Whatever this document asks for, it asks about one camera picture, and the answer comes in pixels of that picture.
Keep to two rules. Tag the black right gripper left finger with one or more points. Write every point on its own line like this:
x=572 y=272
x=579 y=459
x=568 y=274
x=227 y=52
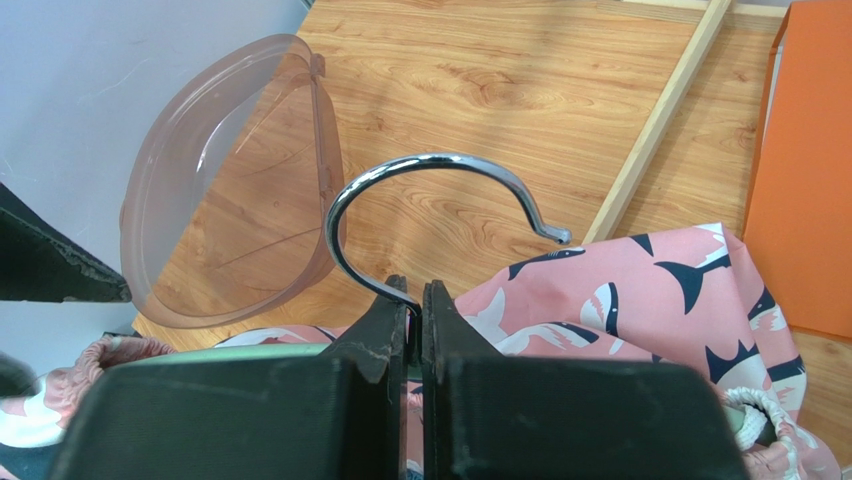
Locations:
x=339 y=414

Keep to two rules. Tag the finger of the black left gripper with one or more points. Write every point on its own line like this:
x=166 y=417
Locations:
x=40 y=264

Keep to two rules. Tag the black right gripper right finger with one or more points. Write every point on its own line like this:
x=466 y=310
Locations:
x=492 y=416

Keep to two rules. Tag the pink shark print shorts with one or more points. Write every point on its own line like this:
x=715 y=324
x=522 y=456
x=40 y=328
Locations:
x=691 y=296

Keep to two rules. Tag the transparent pink plastic basin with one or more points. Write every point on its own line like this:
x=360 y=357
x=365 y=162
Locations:
x=258 y=120

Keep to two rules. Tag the wooden hanging rack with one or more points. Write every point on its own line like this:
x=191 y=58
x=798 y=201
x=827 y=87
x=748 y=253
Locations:
x=714 y=14

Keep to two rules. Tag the orange board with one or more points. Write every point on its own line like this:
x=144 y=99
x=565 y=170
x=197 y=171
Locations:
x=798 y=218

